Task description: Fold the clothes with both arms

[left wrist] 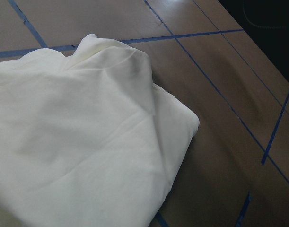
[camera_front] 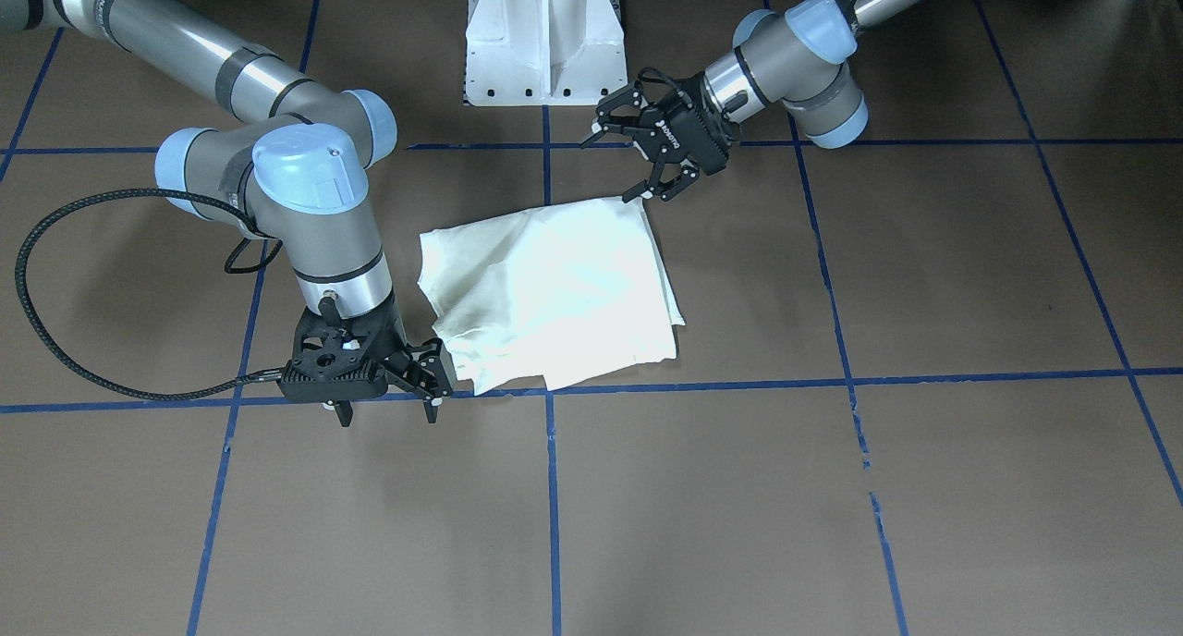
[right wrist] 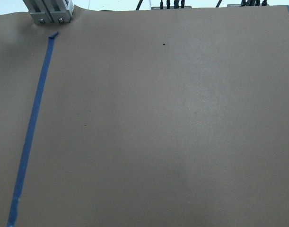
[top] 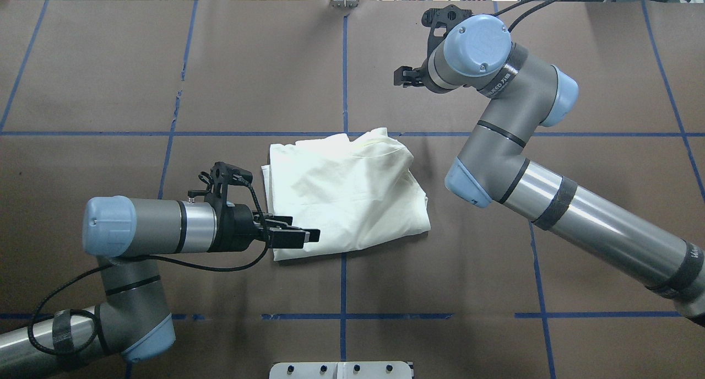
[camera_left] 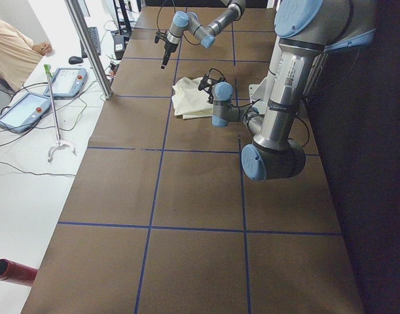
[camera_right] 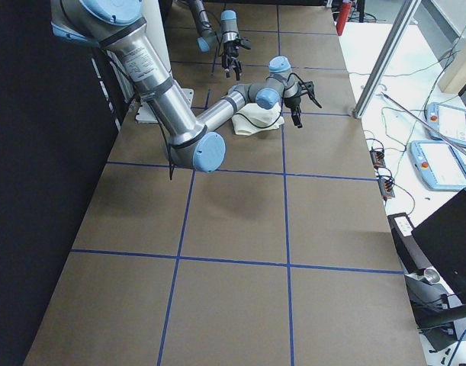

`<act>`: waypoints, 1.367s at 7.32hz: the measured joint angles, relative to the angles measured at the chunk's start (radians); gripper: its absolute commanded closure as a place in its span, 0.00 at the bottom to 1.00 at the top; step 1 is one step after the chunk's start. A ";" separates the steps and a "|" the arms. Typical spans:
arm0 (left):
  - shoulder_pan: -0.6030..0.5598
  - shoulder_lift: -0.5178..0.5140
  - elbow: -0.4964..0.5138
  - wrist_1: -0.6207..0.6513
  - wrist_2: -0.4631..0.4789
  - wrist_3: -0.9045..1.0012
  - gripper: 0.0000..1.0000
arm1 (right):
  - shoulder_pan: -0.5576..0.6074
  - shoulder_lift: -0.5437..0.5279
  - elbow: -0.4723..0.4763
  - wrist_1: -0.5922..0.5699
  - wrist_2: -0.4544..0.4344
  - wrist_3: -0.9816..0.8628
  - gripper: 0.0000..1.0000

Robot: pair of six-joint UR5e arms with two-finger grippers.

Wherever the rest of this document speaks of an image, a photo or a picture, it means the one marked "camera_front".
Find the cream long-sleeve cat shirt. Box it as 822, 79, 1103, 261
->
418, 197, 684, 392

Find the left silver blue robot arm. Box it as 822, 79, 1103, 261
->
578, 0, 924, 202

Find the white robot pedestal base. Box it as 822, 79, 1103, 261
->
463, 0, 627, 108

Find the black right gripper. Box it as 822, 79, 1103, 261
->
279, 294, 455, 428

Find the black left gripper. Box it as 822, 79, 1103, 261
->
578, 79, 741, 203

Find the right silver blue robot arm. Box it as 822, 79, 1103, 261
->
4, 0, 455, 426

